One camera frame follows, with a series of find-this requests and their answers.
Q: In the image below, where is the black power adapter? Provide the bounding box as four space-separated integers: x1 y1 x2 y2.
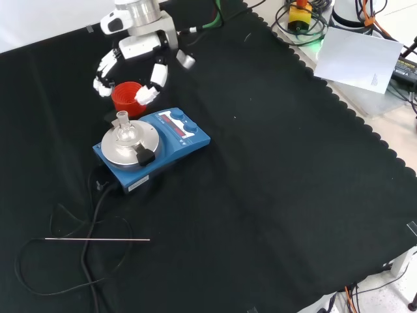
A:
390 56 417 93

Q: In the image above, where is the white table leg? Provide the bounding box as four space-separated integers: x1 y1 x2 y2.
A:
390 250 417 278

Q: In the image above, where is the thin metal probe rod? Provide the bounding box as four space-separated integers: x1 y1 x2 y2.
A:
44 237 151 243

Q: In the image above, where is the black cloth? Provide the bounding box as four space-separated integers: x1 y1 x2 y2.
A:
0 0 417 313

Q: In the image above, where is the pale board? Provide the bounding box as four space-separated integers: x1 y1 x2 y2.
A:
313 26 405 95

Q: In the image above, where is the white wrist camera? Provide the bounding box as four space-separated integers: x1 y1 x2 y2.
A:
100 9 132 35

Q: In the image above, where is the thick black power cable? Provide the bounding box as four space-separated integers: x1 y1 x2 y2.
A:
80 182 122 313

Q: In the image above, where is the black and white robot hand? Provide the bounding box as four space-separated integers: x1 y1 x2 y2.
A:
93 12 197 106

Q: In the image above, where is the heater with blue base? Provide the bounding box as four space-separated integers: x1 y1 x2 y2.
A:
92 107 212 196

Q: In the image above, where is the black clip on heater plate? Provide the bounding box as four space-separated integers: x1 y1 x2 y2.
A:
134 145 156 168

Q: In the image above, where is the clear round-bottom flask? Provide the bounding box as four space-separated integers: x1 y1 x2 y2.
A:
112 110 137 148

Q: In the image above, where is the green cable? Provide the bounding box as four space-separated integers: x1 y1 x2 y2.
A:
188 0 226 34

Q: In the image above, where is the red ribbed plastic funnel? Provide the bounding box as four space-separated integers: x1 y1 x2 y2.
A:
111 81 148 115

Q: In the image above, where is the orange cable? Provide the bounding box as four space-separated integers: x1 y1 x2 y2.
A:
344 286 360 313

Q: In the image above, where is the thin black probe cable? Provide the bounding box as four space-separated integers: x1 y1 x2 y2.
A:
14 202 135 297

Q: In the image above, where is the yellow stop button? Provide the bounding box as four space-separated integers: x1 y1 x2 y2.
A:
287 0 314 33

